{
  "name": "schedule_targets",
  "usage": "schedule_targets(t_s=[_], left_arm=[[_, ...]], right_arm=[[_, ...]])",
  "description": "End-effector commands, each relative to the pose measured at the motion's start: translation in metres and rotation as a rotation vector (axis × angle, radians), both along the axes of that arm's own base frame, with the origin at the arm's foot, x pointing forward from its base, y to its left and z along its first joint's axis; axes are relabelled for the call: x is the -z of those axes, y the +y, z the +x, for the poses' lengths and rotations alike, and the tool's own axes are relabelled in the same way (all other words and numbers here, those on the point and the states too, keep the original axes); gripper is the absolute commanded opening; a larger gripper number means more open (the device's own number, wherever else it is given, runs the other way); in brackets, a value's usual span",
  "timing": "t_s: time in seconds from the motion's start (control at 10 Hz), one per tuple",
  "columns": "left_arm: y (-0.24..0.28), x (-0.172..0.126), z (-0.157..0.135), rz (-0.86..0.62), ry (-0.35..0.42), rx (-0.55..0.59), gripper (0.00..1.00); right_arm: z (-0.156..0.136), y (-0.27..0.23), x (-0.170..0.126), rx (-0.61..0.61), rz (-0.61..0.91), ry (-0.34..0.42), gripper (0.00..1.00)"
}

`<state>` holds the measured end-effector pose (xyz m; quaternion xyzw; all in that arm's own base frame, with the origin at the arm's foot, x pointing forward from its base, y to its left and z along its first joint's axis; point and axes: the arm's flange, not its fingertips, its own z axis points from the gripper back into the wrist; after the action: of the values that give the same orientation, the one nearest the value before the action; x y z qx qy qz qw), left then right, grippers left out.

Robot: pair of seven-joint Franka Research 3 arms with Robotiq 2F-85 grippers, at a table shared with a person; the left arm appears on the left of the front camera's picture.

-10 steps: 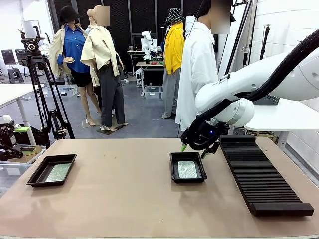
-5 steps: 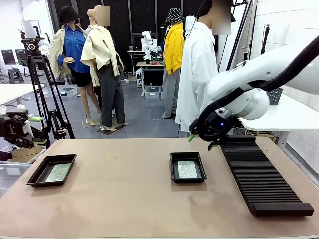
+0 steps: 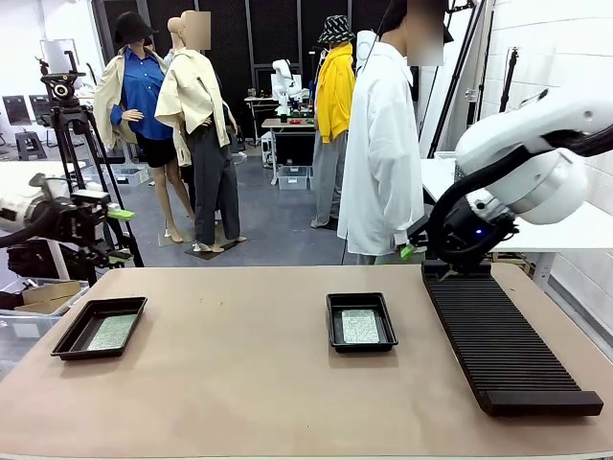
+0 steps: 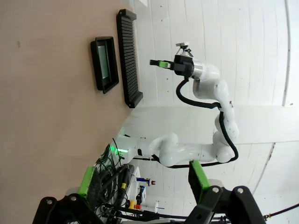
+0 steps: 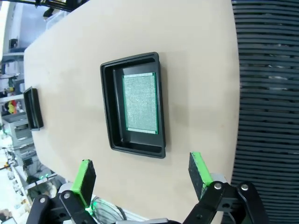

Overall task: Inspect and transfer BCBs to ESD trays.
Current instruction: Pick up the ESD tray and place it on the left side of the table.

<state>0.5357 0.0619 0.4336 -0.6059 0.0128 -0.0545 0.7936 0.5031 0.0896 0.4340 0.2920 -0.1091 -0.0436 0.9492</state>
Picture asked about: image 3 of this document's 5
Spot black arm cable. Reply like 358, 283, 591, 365
427, 127, 613, 251
0, 204, 61, 249

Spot mannequin in yellow hoodie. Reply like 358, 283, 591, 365
309, 14, 358, 230

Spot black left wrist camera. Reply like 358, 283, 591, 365
70, 189, 111, 205

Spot black brimmed hat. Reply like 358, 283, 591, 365
113, 11, 160, 50

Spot black slotted board rack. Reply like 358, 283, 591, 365
420, 258, 605, 418

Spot mannequin in blue shirt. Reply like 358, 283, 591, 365
93, 11, 197, 243

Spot clear plastic bin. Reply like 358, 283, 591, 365
0, 277, 92, 384

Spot patterned bucket hat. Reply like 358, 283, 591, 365
317, 14, 356, 46

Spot black camera tripod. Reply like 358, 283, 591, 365
40, 50, 145, 288

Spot black light stand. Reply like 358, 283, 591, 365
497, 46, 522, 114
425, 0, 494, 159

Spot black ESD tray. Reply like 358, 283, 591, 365
325, 291, 399, 355
50, 295, 148, 361

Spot black mannequin base plate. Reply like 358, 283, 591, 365
184, 238, 241, 263

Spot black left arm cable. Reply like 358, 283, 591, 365
0, 204, 61, 249

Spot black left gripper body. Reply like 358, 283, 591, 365
47, 198, 109, 261

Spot white-sleeved forearm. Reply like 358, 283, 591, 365
377, 176, 426, 250

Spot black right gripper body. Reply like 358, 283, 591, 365
425, 195, 519, 276

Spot black step stool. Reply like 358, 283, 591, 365
13, 130, 47, 162

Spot black bag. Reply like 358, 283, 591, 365
7, 242, 64, 280

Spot small white background robot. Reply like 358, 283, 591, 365
271, 57, 301, 116

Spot white table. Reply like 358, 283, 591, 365
420, 156, 613, 284
0, 160, 87, 282

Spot person in white shirt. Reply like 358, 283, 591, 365
336, 0, 456, 267

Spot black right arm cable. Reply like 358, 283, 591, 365
427, 127, 613, 251

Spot mannequin in beige jacket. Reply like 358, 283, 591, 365
154, 9, 248, 255

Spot brown cardboard box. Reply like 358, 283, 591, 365
18, 280, 82, 316

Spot clear floor storage bin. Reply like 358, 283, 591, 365
277, 165, 310, 192

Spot background work desk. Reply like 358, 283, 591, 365
261, 117, 318, 187

